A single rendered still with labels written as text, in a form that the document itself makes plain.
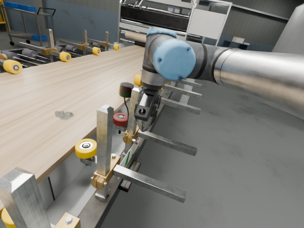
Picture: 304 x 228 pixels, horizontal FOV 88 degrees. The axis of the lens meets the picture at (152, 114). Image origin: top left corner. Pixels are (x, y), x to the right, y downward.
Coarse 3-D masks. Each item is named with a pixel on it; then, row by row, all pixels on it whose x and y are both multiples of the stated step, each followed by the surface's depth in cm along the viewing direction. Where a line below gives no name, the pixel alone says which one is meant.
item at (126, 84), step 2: (124, 82) 69; (126, 82) 69; (120, 84) 66; (122, 84) 66; (124, 84) 67; (126, 84) 67; (128, 84) 68; (130, 84) 68; (132, 84) 68; (124, 86) 65; (126, 86) 65; (128, 86) 66; (130, 86) 66; (132, 86) 66; (124, 92) 66; (126, 92) 66; (130, 92) 67; (124, 98) 70; (130, 98) 68; (124, 100) 71; (124, 102) 71; (126, 104) 72; (126, 106) 72; (128, 114) 74
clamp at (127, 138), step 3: (138, 129) 82; (126, 132) 77; (135, 132) 78; (123, 135) 78; (126, 135) 75; (129, 135) 76; (132, 135) 76; (135, 135) 79; (123, 138) 76; (126, 138) 76; (129, 138) 75; (132, 138) 76; (123, 141) 77; (126, 141) 76; (129, 141) 76
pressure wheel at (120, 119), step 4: (116, 116) 81; (120, 116) 81; (124, 116) 83; (116, 120) 78; (120, 120) 78; (124, 120) 79; (116, 124) 79; (120, 124) 79; (124, 124) 80; (120, 132) 86
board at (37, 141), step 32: (64, 64) 134; (96, 64) 150; (128, 64) 171; (0, 96) 79; (32, 96) 84; (64, 96) 90; (96, 96) 96; (0, 128) 61; (32, 128) 64; (64, 128) 67; (96, 128) 73; (0, 160) 50; (32, 160) 52
